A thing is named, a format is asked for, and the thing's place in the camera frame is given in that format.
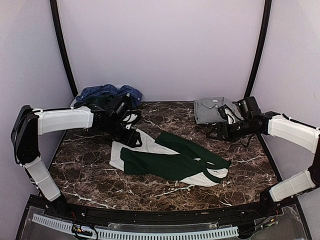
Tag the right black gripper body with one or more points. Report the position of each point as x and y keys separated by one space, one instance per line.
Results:
x=233 y=134

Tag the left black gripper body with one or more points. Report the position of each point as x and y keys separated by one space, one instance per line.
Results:
x=113 y=129

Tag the white and green raglan shirt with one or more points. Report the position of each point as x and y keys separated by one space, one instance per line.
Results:
x=171 y=157

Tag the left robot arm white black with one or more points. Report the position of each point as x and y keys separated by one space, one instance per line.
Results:
x=32 y=123

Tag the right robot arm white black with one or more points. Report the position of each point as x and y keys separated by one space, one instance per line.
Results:
x=283 y=127

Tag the dark green plaid garment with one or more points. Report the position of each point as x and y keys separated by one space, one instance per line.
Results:
x=99 y=100

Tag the folded grey polo shirt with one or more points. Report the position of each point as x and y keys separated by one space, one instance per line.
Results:
x=206 y=109

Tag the blue checkered shirt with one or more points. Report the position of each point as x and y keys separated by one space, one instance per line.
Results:
x=111 y=90

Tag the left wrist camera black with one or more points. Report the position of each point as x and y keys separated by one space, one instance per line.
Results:
x=122 y=105

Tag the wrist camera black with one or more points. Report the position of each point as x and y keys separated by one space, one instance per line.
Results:
x=248 y=107
x=122 y=105

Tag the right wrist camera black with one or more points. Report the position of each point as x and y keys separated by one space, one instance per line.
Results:
x=248 y=107

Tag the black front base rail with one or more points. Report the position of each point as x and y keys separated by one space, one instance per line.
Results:
x=235 y=215

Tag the right black frame post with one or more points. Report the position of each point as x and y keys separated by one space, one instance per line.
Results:
x=259 y=48

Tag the black frame post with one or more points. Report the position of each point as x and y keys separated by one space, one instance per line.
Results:
x=62 y=46
x=259 y=48

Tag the white slotted cable duct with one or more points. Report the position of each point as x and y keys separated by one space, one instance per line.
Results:
x=117 y=231

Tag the left black frame post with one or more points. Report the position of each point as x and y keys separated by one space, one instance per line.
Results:
x=62 y=46

